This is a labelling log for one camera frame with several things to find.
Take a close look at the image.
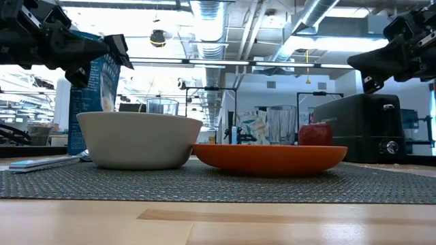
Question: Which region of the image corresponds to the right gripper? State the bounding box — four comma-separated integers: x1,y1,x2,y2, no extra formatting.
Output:
347,3,436,95

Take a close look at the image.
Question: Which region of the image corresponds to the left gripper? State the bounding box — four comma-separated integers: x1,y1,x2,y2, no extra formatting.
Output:
0,0,110,88

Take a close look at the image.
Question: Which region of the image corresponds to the blue cereal box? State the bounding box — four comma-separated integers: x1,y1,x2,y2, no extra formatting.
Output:
67,29,134,157

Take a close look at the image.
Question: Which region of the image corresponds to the black toaster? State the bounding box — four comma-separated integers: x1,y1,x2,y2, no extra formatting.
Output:
313,93,408,164

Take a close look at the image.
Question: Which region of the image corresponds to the red apple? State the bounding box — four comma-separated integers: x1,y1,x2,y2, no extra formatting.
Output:
298,122,333,147

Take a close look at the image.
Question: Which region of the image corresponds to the beige ceramic bowl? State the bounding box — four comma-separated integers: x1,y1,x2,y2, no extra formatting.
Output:
76,111,204,171

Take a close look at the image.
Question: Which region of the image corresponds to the spoon with light blue handle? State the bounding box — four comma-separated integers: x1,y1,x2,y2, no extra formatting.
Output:
8,149,93,174

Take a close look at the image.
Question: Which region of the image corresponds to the tall clear glass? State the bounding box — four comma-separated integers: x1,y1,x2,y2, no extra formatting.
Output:
266,105,298,146

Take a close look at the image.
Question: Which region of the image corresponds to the orange plate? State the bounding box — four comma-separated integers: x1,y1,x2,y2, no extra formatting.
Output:
192,144,349,177

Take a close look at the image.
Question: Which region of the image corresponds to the grey woven placemat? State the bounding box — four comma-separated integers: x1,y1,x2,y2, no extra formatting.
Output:
0,159,436,205

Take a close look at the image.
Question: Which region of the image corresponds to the dark monitor on arm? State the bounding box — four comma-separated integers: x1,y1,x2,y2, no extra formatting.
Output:
401,108,435,148

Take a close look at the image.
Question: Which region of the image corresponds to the white pillar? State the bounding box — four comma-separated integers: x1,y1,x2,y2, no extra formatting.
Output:
54,77,71,132

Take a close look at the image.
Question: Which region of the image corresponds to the black ceiling dome fixture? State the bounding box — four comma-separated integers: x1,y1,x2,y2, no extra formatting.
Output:
149,29,167,48

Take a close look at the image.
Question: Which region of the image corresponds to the short clear glass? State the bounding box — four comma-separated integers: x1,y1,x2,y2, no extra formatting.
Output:
146,97,180,116

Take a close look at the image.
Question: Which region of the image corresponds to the black curved object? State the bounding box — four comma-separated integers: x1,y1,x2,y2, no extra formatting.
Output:
0,122,33,146

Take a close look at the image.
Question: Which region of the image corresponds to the floral patterned panel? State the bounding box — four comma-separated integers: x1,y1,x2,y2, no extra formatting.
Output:
236,109,270,146

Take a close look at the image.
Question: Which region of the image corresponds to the black desk clamp device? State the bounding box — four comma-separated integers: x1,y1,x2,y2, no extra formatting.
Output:
223,127,258,144

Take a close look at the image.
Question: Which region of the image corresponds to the black metal stand frame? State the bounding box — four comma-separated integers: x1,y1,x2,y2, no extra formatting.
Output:
296,91,344,124
185,86,238,144

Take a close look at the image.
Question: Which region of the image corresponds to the silver ventilation duct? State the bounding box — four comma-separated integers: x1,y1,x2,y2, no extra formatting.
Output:
190,0,228,130

